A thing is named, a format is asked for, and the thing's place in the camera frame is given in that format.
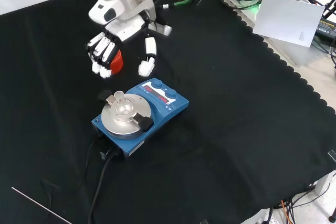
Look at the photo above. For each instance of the red cylindrical cap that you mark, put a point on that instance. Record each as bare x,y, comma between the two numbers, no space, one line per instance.
118,64

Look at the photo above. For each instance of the clear glass rod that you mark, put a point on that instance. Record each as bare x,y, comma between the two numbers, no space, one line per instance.
39,205

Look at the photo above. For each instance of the black cloth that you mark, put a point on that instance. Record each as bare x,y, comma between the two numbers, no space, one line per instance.
236,103

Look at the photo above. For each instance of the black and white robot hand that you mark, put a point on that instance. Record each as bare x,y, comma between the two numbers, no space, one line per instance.
126,30

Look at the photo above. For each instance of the heater with blue base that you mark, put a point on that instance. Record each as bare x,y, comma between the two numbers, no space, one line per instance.
168,108

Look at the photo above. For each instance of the white table leg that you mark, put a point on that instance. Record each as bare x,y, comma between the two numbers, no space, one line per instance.
324,183

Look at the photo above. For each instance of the black power adapter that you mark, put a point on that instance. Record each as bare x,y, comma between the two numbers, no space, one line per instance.
326,27

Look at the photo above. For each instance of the clear round-bottom flask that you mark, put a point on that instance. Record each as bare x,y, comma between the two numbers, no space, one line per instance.
123,107

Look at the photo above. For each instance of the pale board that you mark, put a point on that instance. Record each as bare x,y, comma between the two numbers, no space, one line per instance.
286,19

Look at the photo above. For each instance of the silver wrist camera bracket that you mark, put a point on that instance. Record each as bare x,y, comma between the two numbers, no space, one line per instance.
162,28

